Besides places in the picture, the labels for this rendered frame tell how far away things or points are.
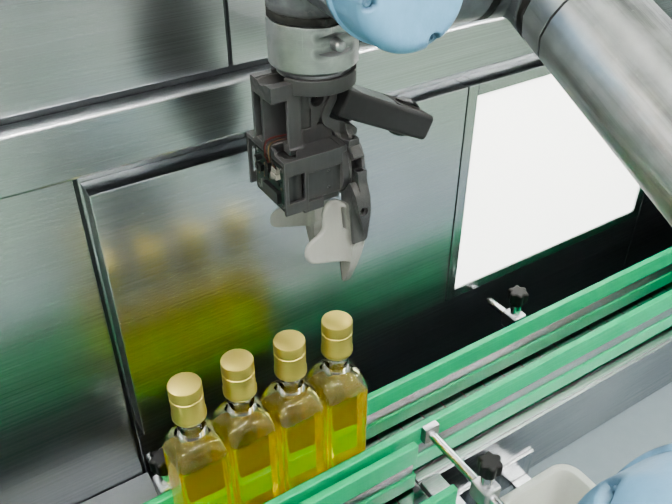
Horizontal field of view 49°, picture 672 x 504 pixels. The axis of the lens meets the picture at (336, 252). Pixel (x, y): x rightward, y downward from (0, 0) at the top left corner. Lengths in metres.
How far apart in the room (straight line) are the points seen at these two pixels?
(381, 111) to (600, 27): 0.23
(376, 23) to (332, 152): 0.19
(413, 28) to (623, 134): 0.14
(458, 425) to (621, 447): 0.35
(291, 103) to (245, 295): 0.33
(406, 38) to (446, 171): 0.51
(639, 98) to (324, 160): 0.27
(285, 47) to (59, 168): 0.25
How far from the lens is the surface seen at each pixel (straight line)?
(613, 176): 1.28
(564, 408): 1.16
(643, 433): 1.32
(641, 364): 1.27
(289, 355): 0.77
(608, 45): 0.49
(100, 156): 0.73
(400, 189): 0.93
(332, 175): 0.65
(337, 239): 0.68
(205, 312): 0.87
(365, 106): 0.65
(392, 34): 0.47
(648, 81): 0.47
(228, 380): 0.76
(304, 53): 0.59
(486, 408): 1.04
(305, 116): 0.63
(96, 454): 0.99
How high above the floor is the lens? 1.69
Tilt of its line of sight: 36 degrees down
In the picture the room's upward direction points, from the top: straight up
